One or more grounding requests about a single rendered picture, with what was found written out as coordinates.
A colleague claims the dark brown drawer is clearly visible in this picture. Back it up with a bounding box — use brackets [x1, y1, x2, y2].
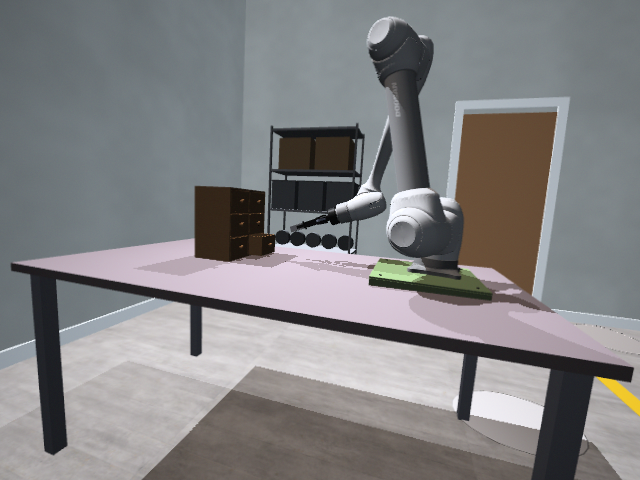
[249, 233, 275, 256]
[231, 213, 249, 236]
[230, 236, 248, 260]
[249, 213, 264, 233]
[250, 192, 264, 212]
[231, 190, 249, 212]

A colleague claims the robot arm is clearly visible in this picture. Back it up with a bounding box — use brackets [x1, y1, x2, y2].
[335, 17, 464, 280]

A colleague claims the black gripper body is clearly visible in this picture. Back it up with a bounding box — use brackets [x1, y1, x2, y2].
[320, 207, 340, 225]

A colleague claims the dark brown chest of drawers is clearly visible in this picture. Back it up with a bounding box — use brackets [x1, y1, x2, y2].
[195, 186, 265, 261]

